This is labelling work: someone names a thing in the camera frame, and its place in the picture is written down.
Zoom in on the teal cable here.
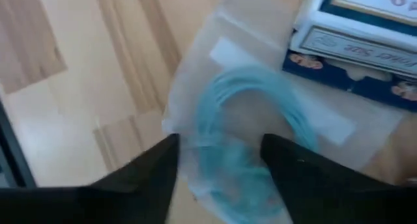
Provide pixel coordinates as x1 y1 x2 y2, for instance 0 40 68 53
161 5 405 224

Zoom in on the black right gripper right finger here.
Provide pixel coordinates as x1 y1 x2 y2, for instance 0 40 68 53
260 133 417 224

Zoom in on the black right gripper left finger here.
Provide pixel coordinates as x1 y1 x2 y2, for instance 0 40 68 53
0 133 180 224

